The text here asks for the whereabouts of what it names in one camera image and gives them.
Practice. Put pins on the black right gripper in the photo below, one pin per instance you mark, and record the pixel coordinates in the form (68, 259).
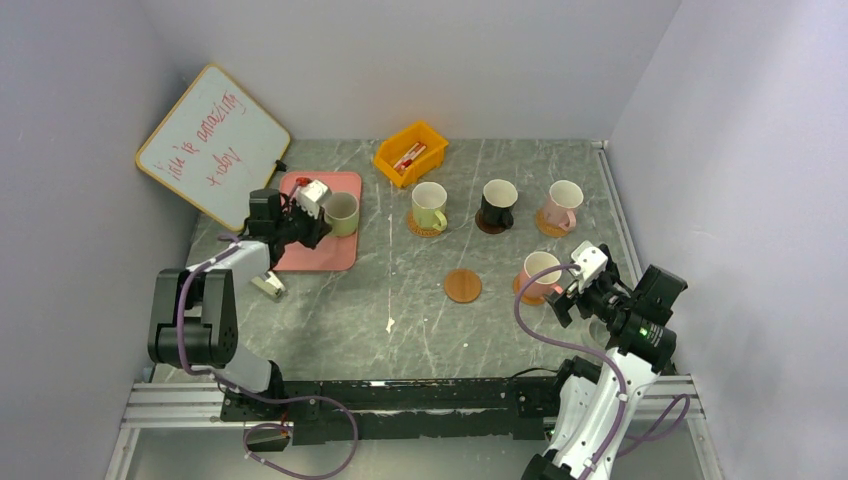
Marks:
(562, 302)

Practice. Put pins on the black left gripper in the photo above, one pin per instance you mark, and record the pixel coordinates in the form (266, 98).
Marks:
(317, 228)

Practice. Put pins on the pink mug white inside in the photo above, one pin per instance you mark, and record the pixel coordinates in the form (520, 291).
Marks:
(563, 199)

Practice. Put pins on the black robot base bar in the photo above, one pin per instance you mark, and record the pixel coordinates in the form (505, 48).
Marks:
(520, 407)

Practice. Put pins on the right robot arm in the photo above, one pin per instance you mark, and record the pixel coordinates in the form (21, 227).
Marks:
(596, 407)

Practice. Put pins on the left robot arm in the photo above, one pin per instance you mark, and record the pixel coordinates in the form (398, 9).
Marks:
(194, 320)

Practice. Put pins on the orange patterned coaster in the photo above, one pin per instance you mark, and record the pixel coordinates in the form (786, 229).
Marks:
(547, 229)
(528, 300)

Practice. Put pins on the dark brown wooden coaster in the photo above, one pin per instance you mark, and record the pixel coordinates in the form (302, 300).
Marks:
(494, 224)

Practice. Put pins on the light wooden round coaster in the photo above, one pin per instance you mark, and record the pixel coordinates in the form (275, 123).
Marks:
(462, 285)

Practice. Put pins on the woven rattan coaster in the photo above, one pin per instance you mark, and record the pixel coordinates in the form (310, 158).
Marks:
(417, 230)

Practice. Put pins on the pink plastic tray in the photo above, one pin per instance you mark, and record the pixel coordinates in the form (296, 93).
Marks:
(337, 251)

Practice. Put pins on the yellow plastic bin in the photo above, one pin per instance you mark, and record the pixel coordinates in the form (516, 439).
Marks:
(397, 145)

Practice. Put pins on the red white marker pens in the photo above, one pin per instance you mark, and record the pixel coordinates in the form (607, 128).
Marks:
(409, 157)

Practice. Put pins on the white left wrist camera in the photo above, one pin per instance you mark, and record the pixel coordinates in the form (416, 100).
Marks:
(310, 195)

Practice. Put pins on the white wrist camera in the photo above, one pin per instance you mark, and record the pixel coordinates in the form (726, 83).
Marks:
(591, 261)
(310, 195)

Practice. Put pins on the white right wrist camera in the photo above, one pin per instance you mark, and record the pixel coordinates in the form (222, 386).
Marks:
(591, 261)

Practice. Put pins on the whiteboard with yellow frame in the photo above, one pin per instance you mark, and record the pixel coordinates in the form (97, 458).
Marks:
(214, 147)

